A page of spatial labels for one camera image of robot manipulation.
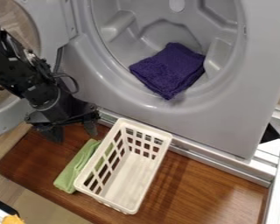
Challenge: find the green cloth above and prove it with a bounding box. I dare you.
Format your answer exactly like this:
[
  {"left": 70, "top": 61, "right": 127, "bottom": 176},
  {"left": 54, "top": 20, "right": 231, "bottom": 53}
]
[{"left": 52, "top": 138, "right": 103, "bottom": 195}]

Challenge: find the washing machine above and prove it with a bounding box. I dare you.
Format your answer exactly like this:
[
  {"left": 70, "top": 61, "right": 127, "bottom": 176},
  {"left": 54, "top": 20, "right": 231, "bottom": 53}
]
[{"left": 0, "top": 0, "right": 280, "bottom": 161}]

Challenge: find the purple cloth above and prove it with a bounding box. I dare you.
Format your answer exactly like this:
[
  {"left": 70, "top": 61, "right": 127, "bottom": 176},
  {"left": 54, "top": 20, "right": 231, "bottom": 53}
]
[{"left": 128, "top": 42, "right": 207, "bottom": 101}]

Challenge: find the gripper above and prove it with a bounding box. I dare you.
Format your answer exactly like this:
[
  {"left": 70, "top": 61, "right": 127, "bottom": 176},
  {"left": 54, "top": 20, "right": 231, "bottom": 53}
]
[{"left": 23, "top": 87, "right": 102, "bottom": 144}]

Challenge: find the white basket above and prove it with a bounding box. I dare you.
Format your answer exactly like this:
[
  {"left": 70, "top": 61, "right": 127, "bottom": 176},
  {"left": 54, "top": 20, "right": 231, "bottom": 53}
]
[{"left": 72, "top": 117, "right": 174, "bottom": 216}]

